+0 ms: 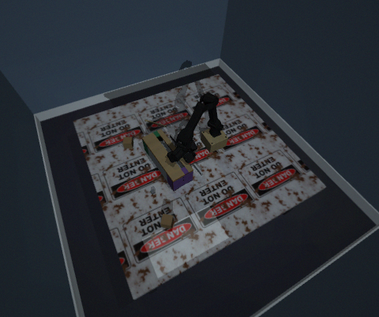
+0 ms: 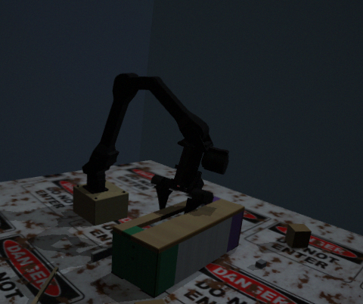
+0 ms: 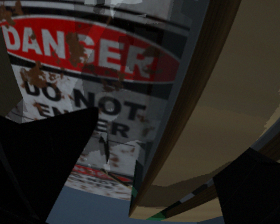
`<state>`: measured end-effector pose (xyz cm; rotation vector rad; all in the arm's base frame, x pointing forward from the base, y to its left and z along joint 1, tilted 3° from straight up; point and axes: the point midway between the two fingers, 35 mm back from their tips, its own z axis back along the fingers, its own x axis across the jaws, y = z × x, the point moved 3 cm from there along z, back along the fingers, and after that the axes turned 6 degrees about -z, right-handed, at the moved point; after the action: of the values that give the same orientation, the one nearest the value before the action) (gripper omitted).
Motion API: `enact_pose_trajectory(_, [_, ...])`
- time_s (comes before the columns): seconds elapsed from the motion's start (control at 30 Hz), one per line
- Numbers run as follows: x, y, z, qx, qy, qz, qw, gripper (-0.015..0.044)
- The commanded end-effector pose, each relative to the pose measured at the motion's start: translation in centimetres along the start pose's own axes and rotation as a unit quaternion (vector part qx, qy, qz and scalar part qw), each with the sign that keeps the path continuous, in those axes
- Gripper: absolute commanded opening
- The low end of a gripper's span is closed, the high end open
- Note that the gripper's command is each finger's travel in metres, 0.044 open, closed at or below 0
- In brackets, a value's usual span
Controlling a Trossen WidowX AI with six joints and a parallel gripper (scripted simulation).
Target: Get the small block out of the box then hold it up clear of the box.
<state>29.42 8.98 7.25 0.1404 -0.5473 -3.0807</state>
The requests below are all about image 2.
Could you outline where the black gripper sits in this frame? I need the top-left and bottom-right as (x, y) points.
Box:
(150, 162), (214, 214)

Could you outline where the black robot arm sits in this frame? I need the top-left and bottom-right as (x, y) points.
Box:
(82, 73), (229, 194)

